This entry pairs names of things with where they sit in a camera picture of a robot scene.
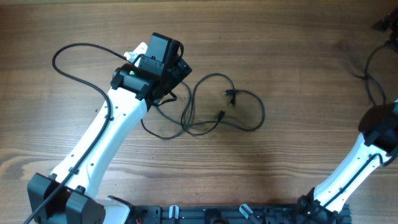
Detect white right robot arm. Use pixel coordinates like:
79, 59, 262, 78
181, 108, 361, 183
291, 9, 397, 223

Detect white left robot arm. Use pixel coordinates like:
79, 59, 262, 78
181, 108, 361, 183
27, 33, 192, 223

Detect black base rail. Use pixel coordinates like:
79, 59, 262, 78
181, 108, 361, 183
126, 204, 352, 224

